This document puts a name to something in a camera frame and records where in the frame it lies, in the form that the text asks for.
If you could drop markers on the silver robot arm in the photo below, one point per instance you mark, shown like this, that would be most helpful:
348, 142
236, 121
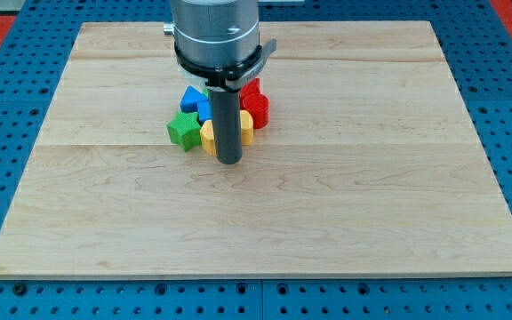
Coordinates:
215, 33

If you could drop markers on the green star block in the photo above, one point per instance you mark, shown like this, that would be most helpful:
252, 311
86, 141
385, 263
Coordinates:
184, 130

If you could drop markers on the red cylinder block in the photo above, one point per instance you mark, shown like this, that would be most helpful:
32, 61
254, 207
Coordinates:
257, 105

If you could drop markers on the yellow heart block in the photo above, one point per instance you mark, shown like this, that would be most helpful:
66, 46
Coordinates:
207, 134

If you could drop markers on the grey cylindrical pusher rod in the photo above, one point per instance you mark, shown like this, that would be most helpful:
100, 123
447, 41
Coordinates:
225, 109

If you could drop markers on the blue cube block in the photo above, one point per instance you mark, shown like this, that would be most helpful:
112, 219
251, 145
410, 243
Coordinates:
204, 111

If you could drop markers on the red block behind rod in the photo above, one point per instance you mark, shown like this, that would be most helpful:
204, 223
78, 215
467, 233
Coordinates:
251, 88

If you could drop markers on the blue triangle block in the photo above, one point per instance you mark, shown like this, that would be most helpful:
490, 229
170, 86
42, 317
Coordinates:
191, 97

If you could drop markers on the wooden board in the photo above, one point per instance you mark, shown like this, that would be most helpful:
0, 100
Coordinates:
369, 167

